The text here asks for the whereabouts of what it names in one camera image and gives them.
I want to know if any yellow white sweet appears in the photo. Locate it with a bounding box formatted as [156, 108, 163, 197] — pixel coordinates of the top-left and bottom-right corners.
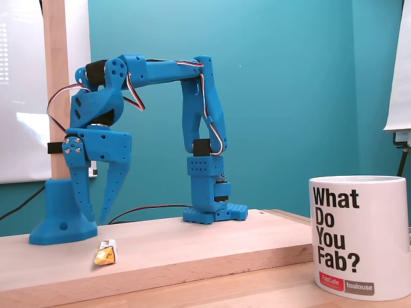
[92, 239, 118, 266]

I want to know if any white mug with black text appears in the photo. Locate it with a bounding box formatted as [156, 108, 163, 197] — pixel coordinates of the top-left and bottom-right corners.
[308, 175, 409, 302]

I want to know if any wooden base board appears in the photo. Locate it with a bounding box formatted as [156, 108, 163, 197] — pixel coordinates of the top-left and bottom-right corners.
[0, 209, 314, 301]

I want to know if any white flipchart paper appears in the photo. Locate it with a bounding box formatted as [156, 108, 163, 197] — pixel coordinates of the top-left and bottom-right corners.
[382, 0, 411, 133]

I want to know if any black strap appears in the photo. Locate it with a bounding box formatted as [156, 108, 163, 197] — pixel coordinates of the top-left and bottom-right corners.
[47, 141, 67, 155]

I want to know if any blue post base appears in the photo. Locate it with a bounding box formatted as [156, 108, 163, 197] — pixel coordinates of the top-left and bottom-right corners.
[28, 178, 98, 246]

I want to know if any red and black cable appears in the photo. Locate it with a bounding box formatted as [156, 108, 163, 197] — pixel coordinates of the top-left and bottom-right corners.
[107, 204, 193, 225]

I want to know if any thin black cable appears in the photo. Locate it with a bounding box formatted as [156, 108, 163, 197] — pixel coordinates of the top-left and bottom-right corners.
[0, 184, 46, 221]

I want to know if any wooden post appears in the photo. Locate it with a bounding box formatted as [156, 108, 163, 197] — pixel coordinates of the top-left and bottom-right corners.
[42, 0, 75, 179]

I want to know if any flipchart easel frame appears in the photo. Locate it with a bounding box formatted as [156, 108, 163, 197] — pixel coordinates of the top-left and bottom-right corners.
[393, 130, 411, 177]

